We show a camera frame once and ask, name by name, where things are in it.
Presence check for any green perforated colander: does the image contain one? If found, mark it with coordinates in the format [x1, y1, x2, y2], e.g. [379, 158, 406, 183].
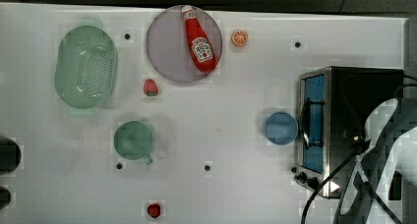
[54, 20, 118, 109]

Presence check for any red plush ketchup bottle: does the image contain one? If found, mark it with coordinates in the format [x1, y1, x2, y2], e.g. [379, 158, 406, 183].
[181, 5, 216, 73]

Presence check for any green mug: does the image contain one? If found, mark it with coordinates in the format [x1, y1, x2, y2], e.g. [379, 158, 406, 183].
[113, 121, 154, 165]

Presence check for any purple round plate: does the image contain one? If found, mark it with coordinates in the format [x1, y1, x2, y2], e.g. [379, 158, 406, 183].
[146, 5, 209, 84]

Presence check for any black toaster oven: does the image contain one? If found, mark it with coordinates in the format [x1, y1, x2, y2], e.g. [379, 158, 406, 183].
[295, 66, 403, 198]

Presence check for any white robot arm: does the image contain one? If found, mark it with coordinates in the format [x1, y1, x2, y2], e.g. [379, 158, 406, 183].
[332, 98, 416, 224]

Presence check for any red plush strawberry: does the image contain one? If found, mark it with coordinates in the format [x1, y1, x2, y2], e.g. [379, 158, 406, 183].
[143, 79, 159, 97]

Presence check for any black object at left edge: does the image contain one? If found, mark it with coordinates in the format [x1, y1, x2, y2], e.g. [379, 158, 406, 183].
[0, 138, 22, 175]

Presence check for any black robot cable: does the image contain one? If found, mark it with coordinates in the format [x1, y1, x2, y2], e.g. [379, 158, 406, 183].
[300, 74, 417, 224]

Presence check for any plush orange slice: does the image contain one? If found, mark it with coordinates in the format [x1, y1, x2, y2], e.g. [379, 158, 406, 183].
[231, 29, 248, 46]

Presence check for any black small object left edge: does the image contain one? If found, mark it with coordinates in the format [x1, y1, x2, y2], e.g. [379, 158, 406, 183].
[0, 187, 12, 209]

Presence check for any small red plush fruit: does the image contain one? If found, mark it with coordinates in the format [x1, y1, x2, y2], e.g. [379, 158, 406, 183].
[147, 203, 161, 218]

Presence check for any blue round bowl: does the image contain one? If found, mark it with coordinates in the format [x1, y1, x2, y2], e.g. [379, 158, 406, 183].
[264, 112, 298, 145]

